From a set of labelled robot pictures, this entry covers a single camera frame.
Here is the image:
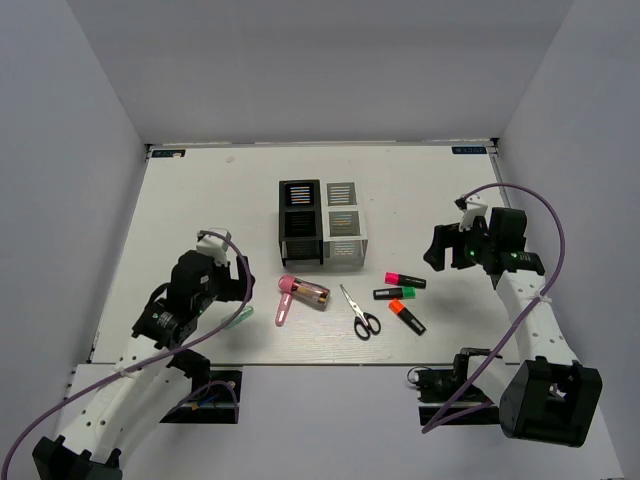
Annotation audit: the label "white slotted organizer container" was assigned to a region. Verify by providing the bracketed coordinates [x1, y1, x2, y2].
[321, 182, 369, 269]

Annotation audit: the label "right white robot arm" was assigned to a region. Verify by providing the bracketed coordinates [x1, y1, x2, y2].
[414, 195, 602, 447]

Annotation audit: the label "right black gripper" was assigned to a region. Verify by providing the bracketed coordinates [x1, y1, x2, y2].
[423, 216, 496, 271]

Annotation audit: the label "blue table label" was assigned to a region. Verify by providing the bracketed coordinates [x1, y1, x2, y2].
[151, 149, 186, 158]
[451, 145, 487, 155]

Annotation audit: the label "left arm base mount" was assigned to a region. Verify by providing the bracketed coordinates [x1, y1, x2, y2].
[161, 369, 243, 425]

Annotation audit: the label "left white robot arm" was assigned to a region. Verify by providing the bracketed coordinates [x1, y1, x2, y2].
[32, 247, 255, 479]

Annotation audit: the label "orange highlighter marker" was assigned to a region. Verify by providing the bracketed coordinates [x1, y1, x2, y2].
[389, 299, 426, 336]

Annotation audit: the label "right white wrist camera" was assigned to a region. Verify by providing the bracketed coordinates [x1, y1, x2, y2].
[454, 194, 488, 232]

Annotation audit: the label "crayon bottle with pink cap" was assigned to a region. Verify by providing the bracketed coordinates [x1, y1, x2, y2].
[278, 275, 330, 309]

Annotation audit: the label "purple cable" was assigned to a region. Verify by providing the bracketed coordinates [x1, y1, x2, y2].
[0, 229, 256, 480]
[421, 182, 567, 434]

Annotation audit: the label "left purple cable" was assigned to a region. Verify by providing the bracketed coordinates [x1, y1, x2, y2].
[0, 229, 256, 480]

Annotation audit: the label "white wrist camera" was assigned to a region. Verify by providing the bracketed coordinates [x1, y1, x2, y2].
[196, 228, 231, 266]
[454, 194, 488, 232]

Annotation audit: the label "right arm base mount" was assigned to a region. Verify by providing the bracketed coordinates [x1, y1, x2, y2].
[406, 348, 499, 427]

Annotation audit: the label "black slotted organizer container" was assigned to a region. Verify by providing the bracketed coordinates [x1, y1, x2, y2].
[278, 179, 324, 267]

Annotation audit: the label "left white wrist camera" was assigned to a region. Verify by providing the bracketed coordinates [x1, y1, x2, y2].
[196, 228, 231, 266]

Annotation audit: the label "green highlighter marker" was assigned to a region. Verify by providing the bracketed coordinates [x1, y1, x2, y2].
[372, 287, 416, 300]

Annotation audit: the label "black handled scissors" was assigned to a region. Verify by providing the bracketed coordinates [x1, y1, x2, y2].
[340, 285, 381, 341]

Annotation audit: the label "right blue table label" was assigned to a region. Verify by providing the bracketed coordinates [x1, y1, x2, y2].
[451, 145, 487, 155]

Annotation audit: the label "pink highlighter marker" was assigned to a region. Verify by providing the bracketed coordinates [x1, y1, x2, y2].
[384, 272, 426, 289]

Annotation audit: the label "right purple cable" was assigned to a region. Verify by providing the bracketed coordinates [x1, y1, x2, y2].
[421, 182, 567, 434]

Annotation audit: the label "left blue table label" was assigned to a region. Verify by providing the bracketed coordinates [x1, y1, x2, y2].
[151, 149, 186, 158]

